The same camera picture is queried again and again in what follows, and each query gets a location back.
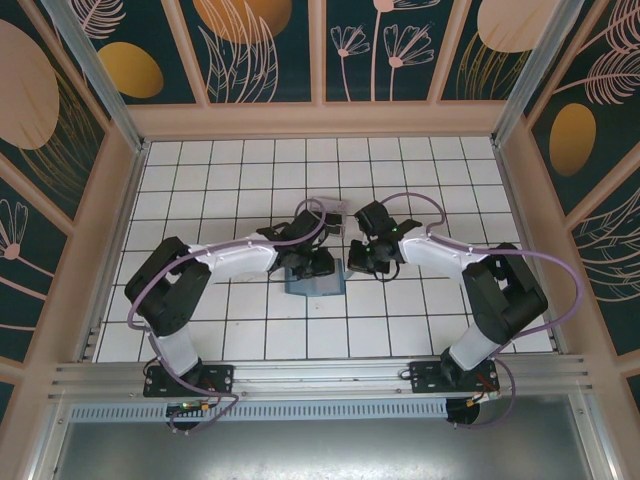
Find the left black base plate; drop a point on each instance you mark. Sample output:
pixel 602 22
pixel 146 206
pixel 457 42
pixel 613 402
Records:
pixel 220 377

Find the aluminium corner post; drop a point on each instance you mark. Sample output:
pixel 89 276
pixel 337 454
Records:
pixel 534 75
pixel 97 75

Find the aluminium mounting rail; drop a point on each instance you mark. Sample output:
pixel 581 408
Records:
pixel 320 375

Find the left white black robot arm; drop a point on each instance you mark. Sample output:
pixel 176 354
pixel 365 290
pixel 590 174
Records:
pixel 235 257

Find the small circuit board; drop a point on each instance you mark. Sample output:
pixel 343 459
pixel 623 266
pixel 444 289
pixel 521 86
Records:
pixel 192 407

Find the teal card holder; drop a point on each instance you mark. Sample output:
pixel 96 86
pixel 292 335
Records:
pixel 320 288

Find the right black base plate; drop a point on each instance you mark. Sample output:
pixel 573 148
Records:
pixel 425 377

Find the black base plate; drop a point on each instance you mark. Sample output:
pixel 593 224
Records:
pixel 425 377
pixel 220 377

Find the grey metal sheet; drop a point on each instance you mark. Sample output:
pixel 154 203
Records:
pixel 320 450

